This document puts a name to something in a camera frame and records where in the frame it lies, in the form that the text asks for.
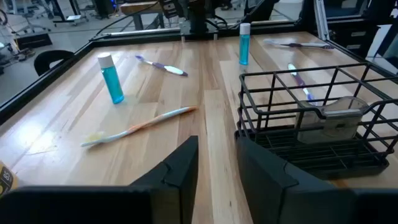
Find long black cable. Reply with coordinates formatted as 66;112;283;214
93;1;162;38

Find aluminium extrusion post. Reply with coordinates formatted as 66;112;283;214
313;0;331;41

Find blue mouthwash bottle white cap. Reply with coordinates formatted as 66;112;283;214
97;52;126;105
238;22;252;67

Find black upright frame post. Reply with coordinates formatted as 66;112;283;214
298;0;318;27

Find black drawer unit silver labels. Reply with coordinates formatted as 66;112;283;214
323;18;382;60

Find purple and white toothbrush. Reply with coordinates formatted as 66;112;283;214
262;38;336;51
134;55;189;78
287;62;318;106

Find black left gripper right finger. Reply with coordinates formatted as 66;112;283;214
236;136;398;224

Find grey office chair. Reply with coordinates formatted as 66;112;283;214
11;0;52;35

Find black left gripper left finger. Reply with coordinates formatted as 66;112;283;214
0;135;199;224

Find orange and white toothbrush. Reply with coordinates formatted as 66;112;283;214
80;105;199;149

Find black wire basket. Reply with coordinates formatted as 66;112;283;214
234;62;398;181

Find black chair back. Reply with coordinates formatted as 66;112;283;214
33;49;76;77

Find wooden workshop table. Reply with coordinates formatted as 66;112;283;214
119;1;165;31

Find black flat floor box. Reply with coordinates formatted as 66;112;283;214
14;32;53;50

